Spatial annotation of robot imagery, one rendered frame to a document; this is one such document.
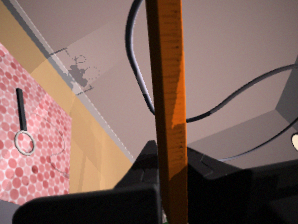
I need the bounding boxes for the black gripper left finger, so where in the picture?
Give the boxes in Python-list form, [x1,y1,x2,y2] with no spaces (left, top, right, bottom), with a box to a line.
[12,140,163,224]

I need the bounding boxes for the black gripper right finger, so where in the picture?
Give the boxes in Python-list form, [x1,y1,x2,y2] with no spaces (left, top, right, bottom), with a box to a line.
[187,147,298,224]

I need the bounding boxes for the black handle with grey ring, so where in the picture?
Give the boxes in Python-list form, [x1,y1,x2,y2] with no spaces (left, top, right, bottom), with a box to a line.
[14,87,36,155]

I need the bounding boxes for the orange handle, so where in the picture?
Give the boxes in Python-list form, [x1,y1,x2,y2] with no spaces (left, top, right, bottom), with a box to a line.
[145,0,188,224]

